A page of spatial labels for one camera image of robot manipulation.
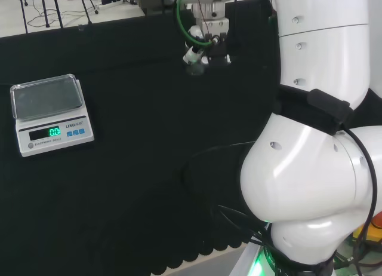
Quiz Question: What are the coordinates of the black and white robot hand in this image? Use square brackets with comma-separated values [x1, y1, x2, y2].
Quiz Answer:
[182, 17, 233, 76]

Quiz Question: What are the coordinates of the small clear glass beaker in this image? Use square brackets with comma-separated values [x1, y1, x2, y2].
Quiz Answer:
[184, 62, 207, 77]

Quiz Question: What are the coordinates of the white electronic balance, steel pan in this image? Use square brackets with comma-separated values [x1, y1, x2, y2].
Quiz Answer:
[10, 73, 96, 158]

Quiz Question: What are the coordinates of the black bench cloth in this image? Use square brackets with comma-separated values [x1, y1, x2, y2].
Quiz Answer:
[0, 0, 382, 276]

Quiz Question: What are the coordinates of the black tripod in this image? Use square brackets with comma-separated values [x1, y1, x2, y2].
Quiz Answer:
[17, 0, 65, 34]
[77, 0, 100, 25]

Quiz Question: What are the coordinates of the yellow stop button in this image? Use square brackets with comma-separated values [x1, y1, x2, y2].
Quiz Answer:
[352, 210, 382, 244]

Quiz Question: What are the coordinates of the green cable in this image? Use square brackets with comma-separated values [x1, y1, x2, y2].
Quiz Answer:
[175, 0, 213, 47]

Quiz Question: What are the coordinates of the black cable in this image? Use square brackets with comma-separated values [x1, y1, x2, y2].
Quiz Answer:
[338, 128, 376, 266]

